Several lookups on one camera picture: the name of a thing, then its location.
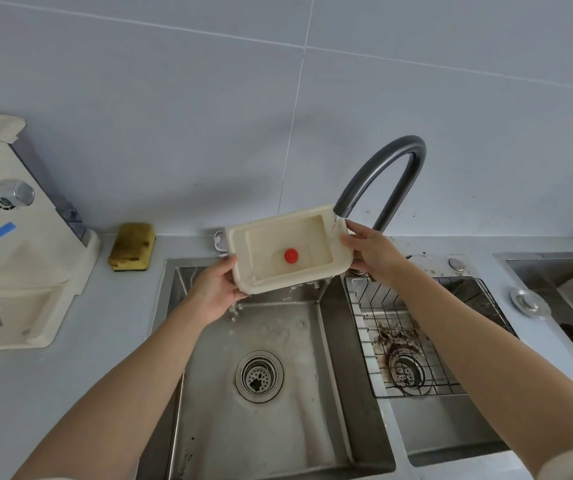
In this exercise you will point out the white plastic hook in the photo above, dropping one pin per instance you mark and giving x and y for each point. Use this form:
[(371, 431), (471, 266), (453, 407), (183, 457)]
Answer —
[(220, 241)]

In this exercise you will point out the small round metal cap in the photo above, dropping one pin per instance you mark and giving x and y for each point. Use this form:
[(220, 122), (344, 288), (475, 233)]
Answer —
[(457, 263)]

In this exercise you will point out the person's right hand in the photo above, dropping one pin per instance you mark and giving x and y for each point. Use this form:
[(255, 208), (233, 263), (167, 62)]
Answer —
[(374, 254)]

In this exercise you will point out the cream plastic drip tray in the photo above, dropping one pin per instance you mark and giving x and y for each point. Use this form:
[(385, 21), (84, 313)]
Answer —
[(286, 252)]

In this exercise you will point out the red float button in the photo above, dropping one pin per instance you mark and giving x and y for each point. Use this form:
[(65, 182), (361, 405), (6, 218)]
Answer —
[(291, 255)]

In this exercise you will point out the person's right forearm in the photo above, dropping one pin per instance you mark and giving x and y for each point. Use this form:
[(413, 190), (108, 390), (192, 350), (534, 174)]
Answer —
[(486, 369)]

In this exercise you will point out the cream water dispenser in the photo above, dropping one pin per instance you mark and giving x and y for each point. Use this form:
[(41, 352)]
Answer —
[(11, 244)]

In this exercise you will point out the round metal sink plug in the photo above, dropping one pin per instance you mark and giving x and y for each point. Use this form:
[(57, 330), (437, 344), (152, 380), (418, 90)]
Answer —
[(530, 302)]

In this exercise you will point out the person's left thumb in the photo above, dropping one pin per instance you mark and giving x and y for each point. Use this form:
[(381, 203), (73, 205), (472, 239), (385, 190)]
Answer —
[(230, 267)]

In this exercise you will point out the round sink drain strainer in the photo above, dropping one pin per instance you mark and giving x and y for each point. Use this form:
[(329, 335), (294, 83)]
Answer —
[(259, 377)]

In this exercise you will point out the stainless steel double sink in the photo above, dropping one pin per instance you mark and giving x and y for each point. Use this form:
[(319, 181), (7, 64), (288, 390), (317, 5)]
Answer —
[(286, 374)]

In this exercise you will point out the yellow dish sponge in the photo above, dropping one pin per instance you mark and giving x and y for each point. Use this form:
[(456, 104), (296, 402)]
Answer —
[(132, 240)]

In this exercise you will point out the person's left hand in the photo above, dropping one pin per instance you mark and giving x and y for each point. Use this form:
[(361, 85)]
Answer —
[(211, 293)]

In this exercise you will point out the chrome dispenser knob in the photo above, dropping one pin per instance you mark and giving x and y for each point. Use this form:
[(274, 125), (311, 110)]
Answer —
[(12, 193)]

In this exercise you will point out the grey curved sink faucet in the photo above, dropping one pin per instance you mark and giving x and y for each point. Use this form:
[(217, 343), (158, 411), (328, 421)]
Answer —
[(384, 184)]

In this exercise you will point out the dirty sink drain strainer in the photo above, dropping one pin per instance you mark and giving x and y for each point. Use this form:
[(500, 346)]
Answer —
[(406, 372)]

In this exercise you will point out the person's right thumb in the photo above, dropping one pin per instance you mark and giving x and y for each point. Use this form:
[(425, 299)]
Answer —
[(352, 243)]

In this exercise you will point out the person's left forearm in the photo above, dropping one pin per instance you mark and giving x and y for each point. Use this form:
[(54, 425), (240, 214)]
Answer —
[(116, 389)]

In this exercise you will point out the stainless steel side sink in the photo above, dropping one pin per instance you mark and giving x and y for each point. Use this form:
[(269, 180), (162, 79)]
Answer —
[(561, 294)]

